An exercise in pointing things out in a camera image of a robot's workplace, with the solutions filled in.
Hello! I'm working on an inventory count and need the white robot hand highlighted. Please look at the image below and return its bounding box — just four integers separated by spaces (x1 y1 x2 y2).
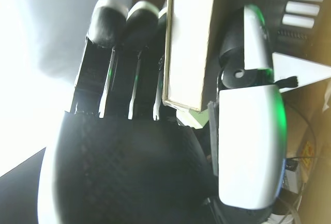
37 0 288 224

